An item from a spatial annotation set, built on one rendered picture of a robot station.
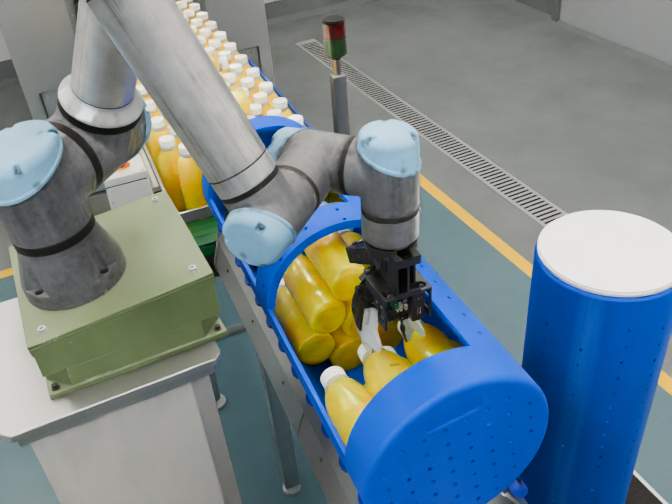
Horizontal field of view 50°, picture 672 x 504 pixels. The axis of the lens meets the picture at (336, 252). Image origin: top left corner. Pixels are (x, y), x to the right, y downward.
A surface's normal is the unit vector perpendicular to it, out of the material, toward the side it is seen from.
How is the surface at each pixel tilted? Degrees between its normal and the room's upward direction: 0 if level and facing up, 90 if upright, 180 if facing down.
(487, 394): 90
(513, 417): 90
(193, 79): 71
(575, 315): 90
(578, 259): 0
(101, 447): 90
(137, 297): 5
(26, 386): 0
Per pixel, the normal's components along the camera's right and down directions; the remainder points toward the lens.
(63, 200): 0.84, 0.24
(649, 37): -0.90, 0.31
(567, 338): -0.68, 0.47
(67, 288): 0.25, 0.29
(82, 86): -0.51, 0.54
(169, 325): 0.44, 0.51
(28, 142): -0.19, -0.69
